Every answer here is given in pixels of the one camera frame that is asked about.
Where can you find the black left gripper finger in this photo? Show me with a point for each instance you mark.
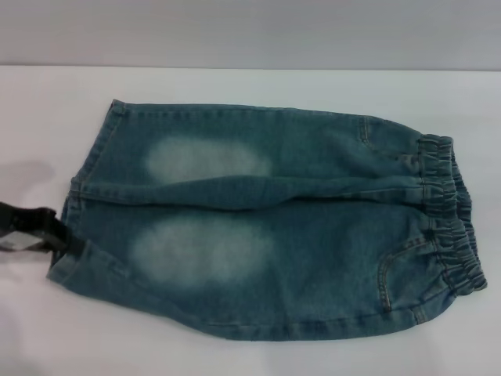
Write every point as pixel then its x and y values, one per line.
pixel 51 227
pixel 23 243

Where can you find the blue denim shorts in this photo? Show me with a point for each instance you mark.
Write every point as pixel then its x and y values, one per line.
pixel 274 235

